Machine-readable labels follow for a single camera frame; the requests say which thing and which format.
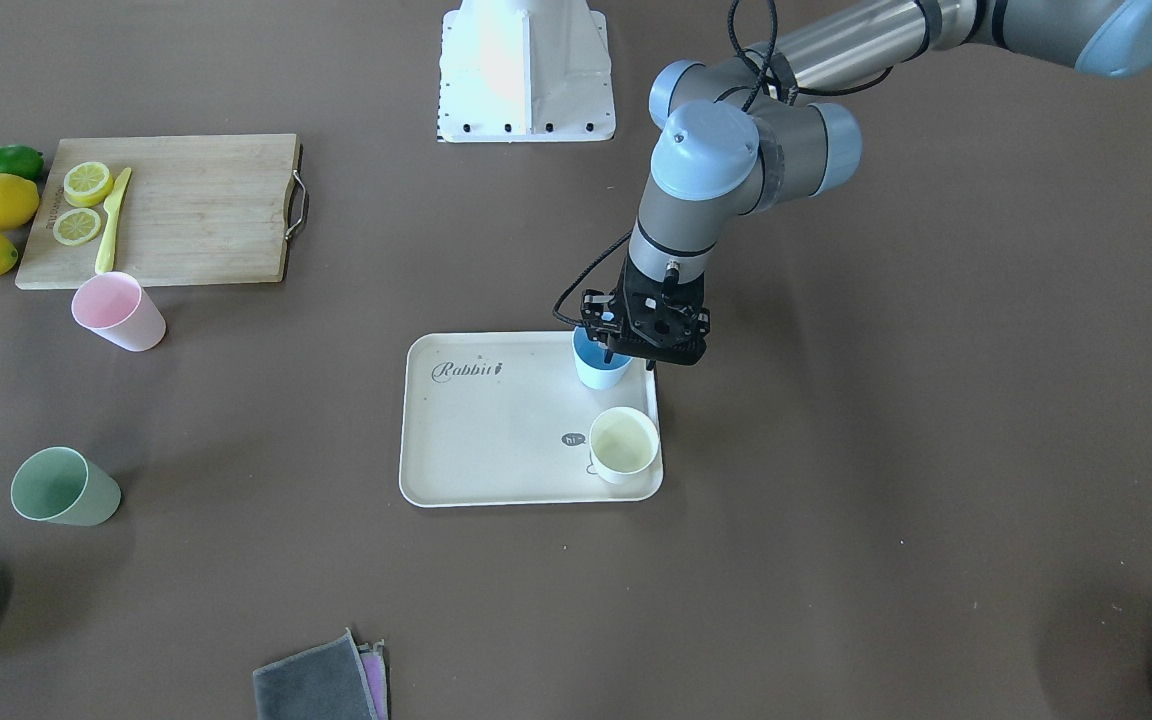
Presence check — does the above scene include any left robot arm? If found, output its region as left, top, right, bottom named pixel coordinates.
left=573, top=1, right=1152, bottom=365

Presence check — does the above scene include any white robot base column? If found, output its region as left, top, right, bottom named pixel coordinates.
left=435, top=1, right=617, bottom=143

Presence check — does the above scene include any cream plastic cup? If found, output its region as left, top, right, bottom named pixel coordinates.
left=588, top=406, right=660, bottom=486

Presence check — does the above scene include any cream serving tray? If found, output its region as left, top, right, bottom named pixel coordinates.
left=397, top=331, right=664, bottom=509

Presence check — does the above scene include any green plastic cup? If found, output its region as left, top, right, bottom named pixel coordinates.
left=10, top=446, right=122, bottom=526

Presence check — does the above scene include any green lime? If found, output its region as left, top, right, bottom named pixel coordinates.
left=0, top=143, right=46, bottom=181

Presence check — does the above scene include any blue plastic cup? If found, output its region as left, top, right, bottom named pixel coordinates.
left=571, top=327, right=634, bottom=389

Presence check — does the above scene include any lemon half slice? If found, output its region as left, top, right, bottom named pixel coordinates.
left=51, top=209, right=104, bottom=247
left=61, top=161, right=115, bottom=209

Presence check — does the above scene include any pink plastic cup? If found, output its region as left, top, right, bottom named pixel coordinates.
left=70, top=272, right=166, bottom=353

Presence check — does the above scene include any wooden cutting board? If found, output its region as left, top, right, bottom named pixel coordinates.
left=15, top=132, right=303, bottom=290

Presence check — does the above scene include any grey folded cloth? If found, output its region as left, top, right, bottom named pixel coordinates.
left=252, top=630, right=391, bottom=719

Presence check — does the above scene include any yellow plastic knife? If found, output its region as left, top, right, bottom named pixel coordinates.
left=93, top=167, right=132, bottom=275

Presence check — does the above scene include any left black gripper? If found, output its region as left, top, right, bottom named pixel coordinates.
left=579, top=259, right=710, bottom=372

